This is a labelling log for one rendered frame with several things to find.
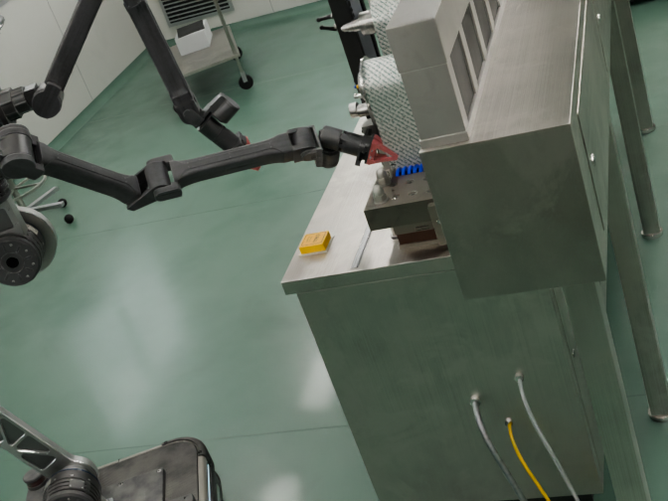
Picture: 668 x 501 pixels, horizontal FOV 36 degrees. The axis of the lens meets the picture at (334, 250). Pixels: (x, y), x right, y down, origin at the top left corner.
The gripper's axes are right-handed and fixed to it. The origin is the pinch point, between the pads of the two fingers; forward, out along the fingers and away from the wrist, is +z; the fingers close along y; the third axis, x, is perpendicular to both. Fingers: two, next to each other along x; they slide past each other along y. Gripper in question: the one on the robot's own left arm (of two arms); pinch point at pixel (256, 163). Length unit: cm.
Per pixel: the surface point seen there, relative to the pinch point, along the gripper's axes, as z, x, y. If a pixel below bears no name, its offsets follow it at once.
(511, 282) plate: 11, -43, -127
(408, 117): 10, -43, -37
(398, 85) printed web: 3, -47, -37
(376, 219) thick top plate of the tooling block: 17, -20, -52
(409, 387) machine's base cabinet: 55, 9, -56
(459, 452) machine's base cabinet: 79, 14, -58
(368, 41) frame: 3.6, -46.5, 10.1
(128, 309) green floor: 46, 131, 152
